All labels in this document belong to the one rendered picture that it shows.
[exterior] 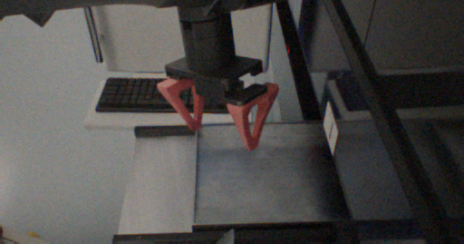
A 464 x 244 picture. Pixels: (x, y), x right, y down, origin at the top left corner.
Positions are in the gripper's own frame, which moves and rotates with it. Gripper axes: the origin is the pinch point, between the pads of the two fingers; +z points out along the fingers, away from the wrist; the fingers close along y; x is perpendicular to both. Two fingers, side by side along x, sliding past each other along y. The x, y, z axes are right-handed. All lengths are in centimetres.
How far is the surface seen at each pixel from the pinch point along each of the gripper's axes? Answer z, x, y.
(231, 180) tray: 25.4, -18.5, 19.7
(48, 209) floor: 84, -17, 138
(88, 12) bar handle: -5, -23, 69
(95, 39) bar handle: 2, -24, 71
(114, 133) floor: 74, -65, 154
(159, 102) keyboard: 20, -29, 55
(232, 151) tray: 23.3, -24.5, 24.6
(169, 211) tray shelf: 26.2, -4.9, 23.6
